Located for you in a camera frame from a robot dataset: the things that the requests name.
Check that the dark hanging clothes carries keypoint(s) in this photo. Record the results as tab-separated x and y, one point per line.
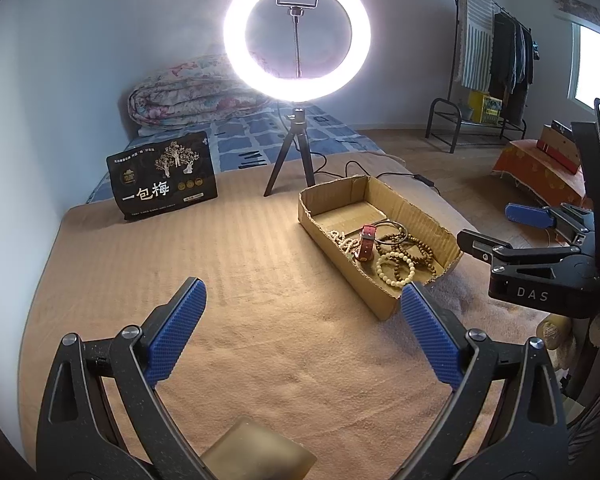
512	60

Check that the black tripod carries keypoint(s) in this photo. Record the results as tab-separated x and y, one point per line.
295	150

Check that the black printed bag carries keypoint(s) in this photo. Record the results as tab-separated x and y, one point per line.
162	180

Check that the yellowish translucent pad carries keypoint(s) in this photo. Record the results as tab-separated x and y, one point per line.
260	452

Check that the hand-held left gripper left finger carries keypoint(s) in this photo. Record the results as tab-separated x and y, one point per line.
175	332

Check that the blue checkered bedsheet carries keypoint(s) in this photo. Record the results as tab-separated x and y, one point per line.
250	140

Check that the brown and red box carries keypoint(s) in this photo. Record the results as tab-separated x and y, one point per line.
555	147

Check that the black metal shoe rack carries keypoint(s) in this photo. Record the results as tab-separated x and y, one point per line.
437	105

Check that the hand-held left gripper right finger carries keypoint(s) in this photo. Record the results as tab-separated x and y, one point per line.
430	332

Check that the folded floral quilt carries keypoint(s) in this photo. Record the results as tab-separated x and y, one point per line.
180	95

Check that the tan fuzzy object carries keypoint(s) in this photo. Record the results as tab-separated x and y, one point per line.
552	337

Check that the person's striped pants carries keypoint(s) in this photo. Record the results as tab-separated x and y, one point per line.
597	430

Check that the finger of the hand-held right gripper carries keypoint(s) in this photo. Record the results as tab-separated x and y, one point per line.
500	247
527	215

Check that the wall poster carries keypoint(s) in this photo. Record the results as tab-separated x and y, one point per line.
585	7

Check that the brown blanket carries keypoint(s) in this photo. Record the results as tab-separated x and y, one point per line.
180	250

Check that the red leather watch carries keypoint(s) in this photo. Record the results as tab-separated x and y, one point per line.
366	242

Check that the yellow box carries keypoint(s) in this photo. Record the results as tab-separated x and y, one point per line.
485	107

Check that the dark blue bangle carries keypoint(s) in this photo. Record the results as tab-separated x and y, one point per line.
404	234

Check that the black clothes rack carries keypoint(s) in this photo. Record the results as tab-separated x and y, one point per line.
459	35

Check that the cardboard box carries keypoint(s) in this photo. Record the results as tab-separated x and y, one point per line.
370	290

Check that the striped hanging cloth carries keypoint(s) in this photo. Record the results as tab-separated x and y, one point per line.
475	35

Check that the orange cloth covered table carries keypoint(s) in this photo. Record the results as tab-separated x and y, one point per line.
535	175

